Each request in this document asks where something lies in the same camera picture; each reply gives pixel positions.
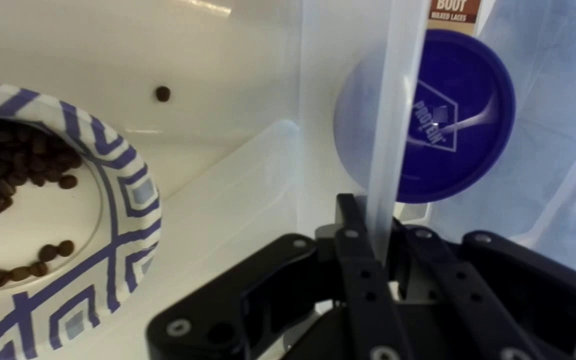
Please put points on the brown snack bar package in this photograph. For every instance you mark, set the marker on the brown snack bar package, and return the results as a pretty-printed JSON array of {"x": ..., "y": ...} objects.
[{"x": 454, "y": 15}]

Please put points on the blue round protein lid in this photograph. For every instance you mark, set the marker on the blue round protein lid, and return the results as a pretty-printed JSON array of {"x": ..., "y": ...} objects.
[{"x": 461, "y": 119}]

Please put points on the pile of brown cereal balls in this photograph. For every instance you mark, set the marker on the pile of brown cereal balls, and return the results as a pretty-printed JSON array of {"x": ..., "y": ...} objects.
[{"x": 29, "y": 155}]

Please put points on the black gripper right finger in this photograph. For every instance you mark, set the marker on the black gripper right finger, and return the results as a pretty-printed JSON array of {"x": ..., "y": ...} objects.
[{"x": 399, "y": 232}]

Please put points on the blue white patterned paper plate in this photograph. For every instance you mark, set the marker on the blue white patterned paper plate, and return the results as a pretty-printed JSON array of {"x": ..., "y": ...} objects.
[{"x": 112, "y": 218}]

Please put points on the stray brown cereal ball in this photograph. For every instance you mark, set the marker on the stray brown cereal ball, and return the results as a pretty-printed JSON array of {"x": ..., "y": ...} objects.
[{"x": 163, "y": 93}]

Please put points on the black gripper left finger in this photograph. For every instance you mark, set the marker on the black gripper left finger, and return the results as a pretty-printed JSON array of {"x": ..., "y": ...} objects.
[{"x": 350, "y": 239}]

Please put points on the clear plastic storage box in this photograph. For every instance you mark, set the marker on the clear plastic storage box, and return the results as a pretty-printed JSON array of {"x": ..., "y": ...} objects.
[{"x": 269, "y": 93}]

